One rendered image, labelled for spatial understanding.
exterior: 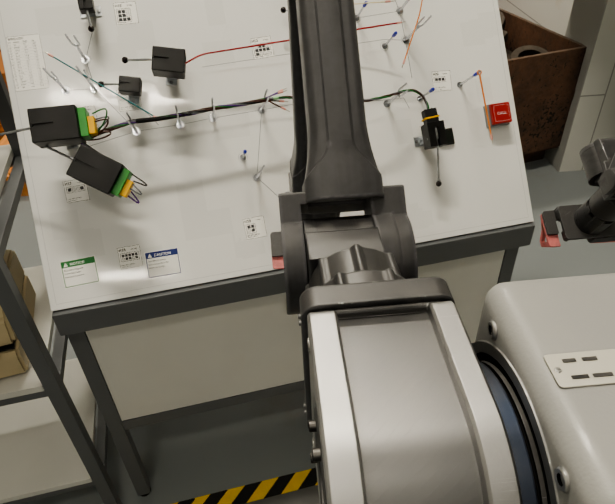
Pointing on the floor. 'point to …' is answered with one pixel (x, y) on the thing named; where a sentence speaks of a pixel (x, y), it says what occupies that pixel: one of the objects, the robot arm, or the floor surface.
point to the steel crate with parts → (540, 81)
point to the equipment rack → (31, 405)
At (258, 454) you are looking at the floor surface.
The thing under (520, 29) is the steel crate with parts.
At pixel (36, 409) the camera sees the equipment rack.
